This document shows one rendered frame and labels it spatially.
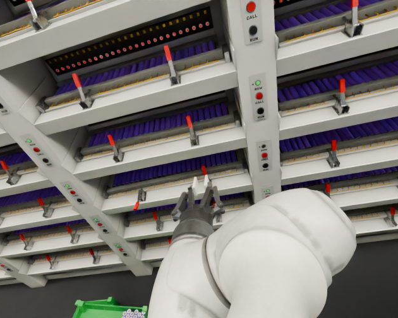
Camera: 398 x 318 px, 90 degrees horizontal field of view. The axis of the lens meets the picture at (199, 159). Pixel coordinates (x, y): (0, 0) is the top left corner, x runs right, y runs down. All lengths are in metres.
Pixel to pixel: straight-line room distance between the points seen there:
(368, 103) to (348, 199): 0.39
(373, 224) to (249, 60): 0.90
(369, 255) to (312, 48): 0.97
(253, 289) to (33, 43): 0.66
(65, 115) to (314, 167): 0.81
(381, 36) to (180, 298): 0.66
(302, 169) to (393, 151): 0.29
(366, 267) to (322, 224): 1.00
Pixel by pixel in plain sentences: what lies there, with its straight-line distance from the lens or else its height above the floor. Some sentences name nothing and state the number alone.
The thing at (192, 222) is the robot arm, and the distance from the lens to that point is 0.41.
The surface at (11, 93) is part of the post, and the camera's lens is 0.78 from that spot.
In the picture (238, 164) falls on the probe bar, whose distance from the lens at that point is 0.76.
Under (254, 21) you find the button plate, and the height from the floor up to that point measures 1.01.
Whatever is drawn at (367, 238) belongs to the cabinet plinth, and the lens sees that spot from 1.28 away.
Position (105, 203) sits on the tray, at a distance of 0.93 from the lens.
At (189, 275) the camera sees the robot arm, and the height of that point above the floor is 0.79.
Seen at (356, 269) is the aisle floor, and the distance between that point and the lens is 1.22.
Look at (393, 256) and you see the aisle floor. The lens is 1.31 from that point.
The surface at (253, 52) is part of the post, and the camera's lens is 0.55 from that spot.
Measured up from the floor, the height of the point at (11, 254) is 0.34.
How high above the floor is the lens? 1.05
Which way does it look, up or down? 33 degrees down
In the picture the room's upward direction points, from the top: 18 degrees counter-clockwise
